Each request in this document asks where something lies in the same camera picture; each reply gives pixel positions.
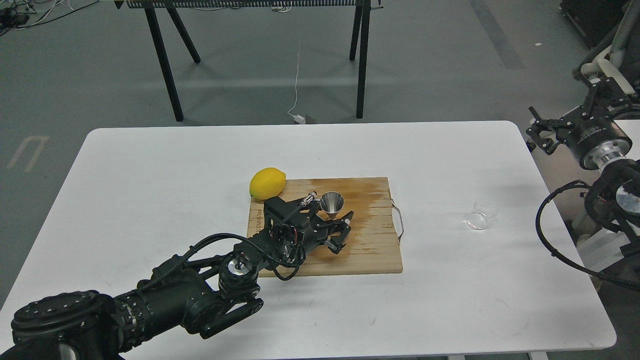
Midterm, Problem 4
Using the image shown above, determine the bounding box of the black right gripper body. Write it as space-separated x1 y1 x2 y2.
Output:
564 116 633 170

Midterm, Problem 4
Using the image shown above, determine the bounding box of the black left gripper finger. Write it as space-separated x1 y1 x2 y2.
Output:
323 233 349 255
312 210 355 236

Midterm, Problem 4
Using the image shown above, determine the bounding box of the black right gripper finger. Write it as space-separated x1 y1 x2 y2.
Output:
525 106 571 155
580 77 636 121

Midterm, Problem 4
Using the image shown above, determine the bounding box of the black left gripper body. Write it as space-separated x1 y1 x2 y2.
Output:
250 196 326 265

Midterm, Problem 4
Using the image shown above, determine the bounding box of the steel double jigger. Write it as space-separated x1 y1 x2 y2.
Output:
319 191 345 220

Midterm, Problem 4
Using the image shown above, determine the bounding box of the small clear glass cup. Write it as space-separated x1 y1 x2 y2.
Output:
465 199 499 231

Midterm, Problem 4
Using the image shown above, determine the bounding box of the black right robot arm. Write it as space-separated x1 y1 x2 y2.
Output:
526 77 640 292

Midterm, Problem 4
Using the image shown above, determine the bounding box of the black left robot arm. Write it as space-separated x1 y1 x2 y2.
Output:
1 193 354 360

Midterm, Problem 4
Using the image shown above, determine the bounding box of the white side table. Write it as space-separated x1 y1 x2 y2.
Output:
615 119 640 142

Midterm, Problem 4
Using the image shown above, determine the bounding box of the yellow lemon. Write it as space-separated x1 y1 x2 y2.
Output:
249 167 287 200

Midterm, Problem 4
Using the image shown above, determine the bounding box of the white charger plug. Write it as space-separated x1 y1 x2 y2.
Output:
292 114 307 125

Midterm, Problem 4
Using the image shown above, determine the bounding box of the white hanging cable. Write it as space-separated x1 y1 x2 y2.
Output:
287 10 302 118

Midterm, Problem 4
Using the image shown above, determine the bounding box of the black metal frame table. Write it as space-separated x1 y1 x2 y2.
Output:
114 0 385 122

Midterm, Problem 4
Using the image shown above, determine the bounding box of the floor cable bundle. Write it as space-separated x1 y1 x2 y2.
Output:
0 0 101 31

